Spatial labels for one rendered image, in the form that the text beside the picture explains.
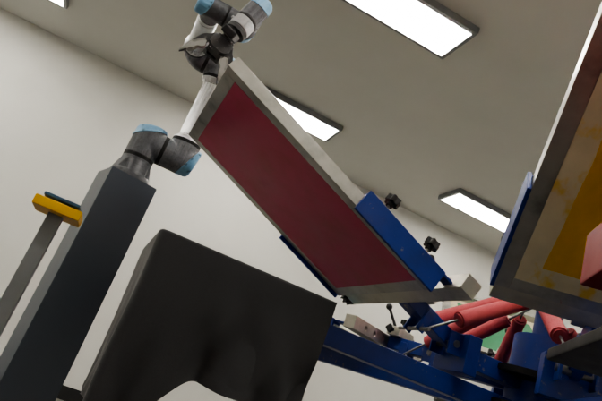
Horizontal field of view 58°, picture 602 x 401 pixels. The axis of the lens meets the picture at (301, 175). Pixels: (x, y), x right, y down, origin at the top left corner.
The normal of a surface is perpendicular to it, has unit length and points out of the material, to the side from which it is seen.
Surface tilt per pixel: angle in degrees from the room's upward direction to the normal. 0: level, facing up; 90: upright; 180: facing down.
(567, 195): 148
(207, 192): 90
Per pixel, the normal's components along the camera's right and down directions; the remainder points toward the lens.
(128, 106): 0.36, -0.23
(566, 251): -0.34, 0.52
